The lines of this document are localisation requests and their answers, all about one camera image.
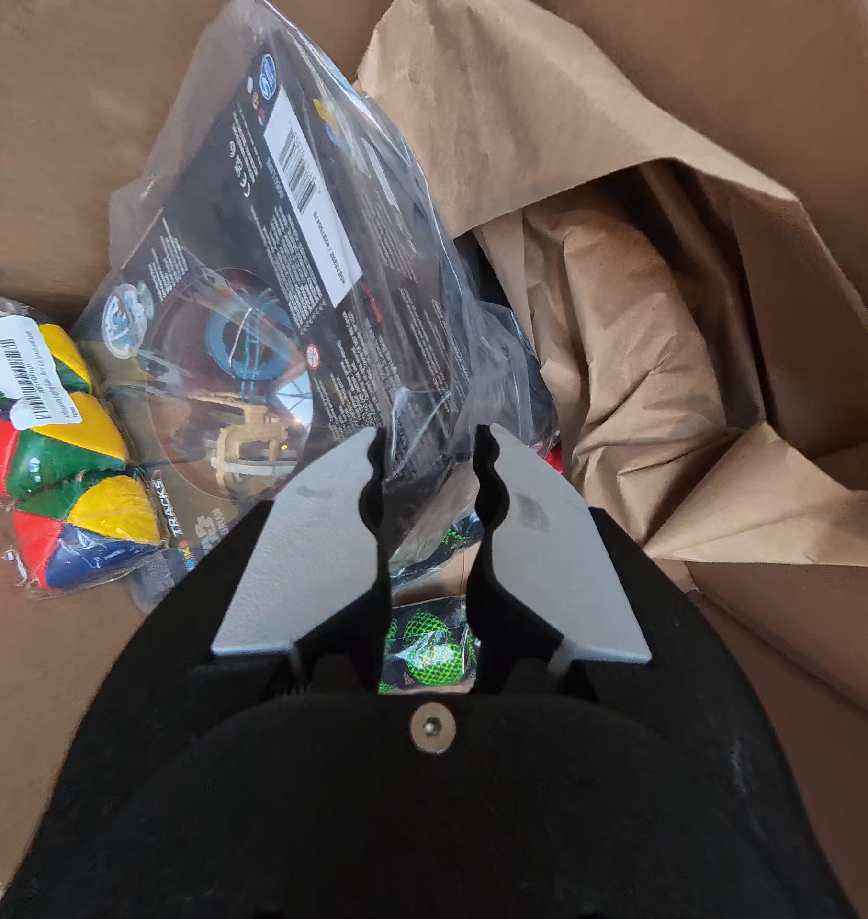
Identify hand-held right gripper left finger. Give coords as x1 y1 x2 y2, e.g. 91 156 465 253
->
211 427 393 693

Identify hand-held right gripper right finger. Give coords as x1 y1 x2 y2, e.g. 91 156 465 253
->
467 424 653 695

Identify black toy box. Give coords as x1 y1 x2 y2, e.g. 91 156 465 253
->
71 0 557 597

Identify large cardboard box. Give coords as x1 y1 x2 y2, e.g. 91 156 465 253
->
0 0 868 919

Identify crumpled brown packing paper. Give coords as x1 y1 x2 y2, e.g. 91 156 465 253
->
355 0 868 570

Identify bagged colourful juggling balls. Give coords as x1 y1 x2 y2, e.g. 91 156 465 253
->
0 269 170 594

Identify green black mesh balls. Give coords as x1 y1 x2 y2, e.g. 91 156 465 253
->
378 518 489 695

